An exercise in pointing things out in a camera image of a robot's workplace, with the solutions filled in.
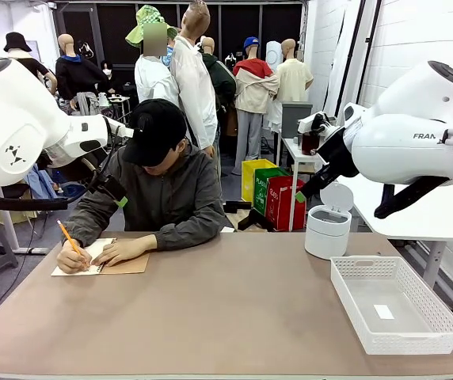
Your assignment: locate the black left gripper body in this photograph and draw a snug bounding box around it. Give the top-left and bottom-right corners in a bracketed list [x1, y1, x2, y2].
[64, 156, 111, 193]

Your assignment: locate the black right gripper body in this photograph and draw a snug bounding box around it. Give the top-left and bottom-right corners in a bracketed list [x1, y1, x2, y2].
[317, 128, 360, 178]

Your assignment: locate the yellow pencil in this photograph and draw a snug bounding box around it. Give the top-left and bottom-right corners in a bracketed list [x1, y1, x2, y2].
[56, 219, 91, 270]

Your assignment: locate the brown spiral notebook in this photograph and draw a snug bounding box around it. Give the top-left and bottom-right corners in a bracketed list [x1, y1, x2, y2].
[50, 237, 150, 277]

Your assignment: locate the person's left forearm grey sleeve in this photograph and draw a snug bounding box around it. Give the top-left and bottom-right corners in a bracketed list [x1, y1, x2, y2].
[143, 221, 227, 252]

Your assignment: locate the person's right forearm grey sleeve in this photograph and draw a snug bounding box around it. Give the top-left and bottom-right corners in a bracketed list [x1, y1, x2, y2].
[62, 197, 112, 249]

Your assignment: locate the person's left hand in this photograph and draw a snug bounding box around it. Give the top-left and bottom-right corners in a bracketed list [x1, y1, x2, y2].
[90, 236, 150, 267]

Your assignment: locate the person's right hand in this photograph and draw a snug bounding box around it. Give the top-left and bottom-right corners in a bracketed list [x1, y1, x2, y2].
[55, 238, 92, 275]

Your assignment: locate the dark red jar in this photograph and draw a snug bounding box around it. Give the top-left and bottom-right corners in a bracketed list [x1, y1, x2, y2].
[301, 132, 321, 156]

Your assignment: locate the red recycling bag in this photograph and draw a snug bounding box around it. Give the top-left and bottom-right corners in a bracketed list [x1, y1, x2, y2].
[265, 176, 307, 233]

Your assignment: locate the small white table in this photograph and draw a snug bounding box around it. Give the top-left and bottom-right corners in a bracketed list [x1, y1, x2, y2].
[283, 136, 325, 233]

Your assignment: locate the blue garment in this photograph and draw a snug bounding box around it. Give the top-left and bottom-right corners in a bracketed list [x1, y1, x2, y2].
[24, 164, 59, 201]

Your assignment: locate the grey cabinet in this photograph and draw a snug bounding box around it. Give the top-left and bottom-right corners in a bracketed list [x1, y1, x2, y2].
[281, 101, 314, 139]

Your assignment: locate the person in grey jacket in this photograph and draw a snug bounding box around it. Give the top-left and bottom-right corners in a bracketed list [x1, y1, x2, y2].
[74, 138, 227, 234]

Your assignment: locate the green recycling bag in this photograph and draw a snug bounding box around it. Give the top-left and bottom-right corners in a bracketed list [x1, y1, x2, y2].
[253, 167, 291, 217]

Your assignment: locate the white lidded trash bin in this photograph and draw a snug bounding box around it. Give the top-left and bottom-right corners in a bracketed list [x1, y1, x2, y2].
[304, 181, 355, 261]

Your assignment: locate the yellow recycling bag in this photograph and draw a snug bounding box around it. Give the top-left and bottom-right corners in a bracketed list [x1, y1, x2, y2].
[241, 158, 278, 203]

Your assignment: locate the black baseball cap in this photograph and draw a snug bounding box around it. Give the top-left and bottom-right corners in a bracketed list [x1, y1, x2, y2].
[122, 98, 188, 167]

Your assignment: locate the black floor stand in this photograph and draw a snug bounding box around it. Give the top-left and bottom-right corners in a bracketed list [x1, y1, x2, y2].
[224, 199, 276, 233]

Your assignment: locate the grey plaid garment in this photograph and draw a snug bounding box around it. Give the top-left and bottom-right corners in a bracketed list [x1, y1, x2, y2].
[76, 91, 101, 116]

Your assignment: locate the cluttered white desk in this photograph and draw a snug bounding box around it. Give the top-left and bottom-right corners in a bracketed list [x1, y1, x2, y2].
[99, 93, 132, 124]

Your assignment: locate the beige fabric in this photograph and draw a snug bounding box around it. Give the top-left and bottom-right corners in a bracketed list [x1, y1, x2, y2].
[0, 196, 37, 225]

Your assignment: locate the mannequin in cream shirt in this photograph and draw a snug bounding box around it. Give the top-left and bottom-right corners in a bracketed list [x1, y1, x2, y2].
[276, 38, 314, 105]

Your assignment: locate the mannequin in black sweater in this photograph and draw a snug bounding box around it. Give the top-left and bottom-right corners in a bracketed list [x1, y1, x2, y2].
[55, 33, 111, 116]

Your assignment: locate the mannequin in red beige jacket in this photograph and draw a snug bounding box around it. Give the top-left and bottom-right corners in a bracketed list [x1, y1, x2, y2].
[232, 36, 281, 176]

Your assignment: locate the person with face mask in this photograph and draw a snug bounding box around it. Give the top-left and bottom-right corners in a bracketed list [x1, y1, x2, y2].
[99, 59, 123, 96]

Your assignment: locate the large white side table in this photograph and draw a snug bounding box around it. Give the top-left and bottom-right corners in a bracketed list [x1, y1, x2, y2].
[337, 165, 453, 290]

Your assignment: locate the mannequin in white shirt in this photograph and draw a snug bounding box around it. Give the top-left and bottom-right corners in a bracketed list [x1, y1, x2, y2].
[134, 21, 180, 108]

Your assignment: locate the white oval device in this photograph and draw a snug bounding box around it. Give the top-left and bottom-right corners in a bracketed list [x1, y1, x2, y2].
[265, 40, 284, 74]

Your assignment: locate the mannequin in black top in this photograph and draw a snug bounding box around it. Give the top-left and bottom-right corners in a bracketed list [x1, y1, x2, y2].
[6, 47, 59, 96]

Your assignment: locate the black headset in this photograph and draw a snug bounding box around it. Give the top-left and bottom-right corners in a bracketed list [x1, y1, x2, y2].
[78, 39, 95, 60]

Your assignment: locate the tall mannequin white shirt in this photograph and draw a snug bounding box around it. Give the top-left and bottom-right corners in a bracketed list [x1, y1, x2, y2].
[169, 0, 219, 159]

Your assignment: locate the mannequin in green hoodie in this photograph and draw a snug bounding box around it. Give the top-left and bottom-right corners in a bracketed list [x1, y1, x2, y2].
[200, 36, 238, 138]

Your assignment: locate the white rectangular label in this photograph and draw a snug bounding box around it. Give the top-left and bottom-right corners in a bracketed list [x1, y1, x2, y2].
[372, 303, 396, 321]

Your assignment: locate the black bucket hat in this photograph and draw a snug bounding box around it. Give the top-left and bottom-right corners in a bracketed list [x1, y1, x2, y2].
[3, 31, 32, 53]

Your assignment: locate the green checked sun hat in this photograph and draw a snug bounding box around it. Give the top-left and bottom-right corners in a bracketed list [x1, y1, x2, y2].
[125, 4, 179, 49]

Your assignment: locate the white perforated plastic basket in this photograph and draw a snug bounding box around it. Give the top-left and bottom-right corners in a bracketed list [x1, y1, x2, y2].
[329, 255, 453, 356]

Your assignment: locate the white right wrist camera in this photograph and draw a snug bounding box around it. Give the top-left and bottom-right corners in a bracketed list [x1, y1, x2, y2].
[296, 112, 345, 140]

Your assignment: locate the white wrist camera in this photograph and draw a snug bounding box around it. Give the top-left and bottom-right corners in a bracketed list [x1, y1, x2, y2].
[296, 112, 345, 140]
[103, 116, 135, 139]

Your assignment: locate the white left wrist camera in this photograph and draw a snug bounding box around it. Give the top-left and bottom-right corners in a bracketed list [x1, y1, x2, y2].
[103, 116, 135, 139]

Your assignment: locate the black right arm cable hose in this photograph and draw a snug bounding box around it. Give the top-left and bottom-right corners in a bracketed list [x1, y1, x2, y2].
[373, 176, 451, 220]

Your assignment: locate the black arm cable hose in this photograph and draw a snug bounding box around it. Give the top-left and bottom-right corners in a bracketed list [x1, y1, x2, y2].
[373, 176, 451, 220]
[0, 116, 117, 211]

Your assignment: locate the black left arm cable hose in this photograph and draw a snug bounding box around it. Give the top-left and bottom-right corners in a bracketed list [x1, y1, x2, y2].
[0, 116, 117, 211]

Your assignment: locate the white desk frame leg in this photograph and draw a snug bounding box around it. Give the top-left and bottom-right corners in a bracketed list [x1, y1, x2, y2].
[0, 185, 50, 255]

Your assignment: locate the black wall pole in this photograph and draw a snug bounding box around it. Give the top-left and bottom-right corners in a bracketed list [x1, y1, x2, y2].
[339, 0, 367, 110]
[357, 0, 383, 108]

